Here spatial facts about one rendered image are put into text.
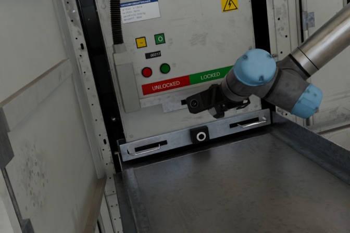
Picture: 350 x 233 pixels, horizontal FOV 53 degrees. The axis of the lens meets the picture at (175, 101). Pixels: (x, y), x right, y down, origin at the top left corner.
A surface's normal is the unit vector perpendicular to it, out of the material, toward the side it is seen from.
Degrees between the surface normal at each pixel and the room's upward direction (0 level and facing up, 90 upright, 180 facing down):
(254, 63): 60
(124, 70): 90
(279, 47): 90
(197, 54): 90
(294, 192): 0
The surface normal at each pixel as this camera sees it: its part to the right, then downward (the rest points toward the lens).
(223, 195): -0.16, -0.95
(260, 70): 0.14, -0.27
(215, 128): 0.24, 0.24
